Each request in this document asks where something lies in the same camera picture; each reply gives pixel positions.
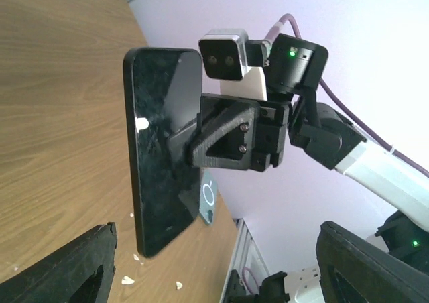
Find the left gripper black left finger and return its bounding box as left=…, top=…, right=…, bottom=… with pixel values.
left=1, top=222, right=117, bottom=302

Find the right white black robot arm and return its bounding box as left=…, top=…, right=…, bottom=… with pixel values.
left=168, top=29, right=428, bottom=302

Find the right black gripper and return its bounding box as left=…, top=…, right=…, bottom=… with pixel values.
left=167, top=93, right=291, bottom=218

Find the black smartphone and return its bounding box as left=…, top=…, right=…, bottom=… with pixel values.
left=123, top=47, right=202, bottom=258

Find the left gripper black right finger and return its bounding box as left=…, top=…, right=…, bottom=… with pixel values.
left=316, top=221, right=428, bottom=302

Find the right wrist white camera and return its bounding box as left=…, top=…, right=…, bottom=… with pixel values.
left=198, top=29, right=271, bottom=101

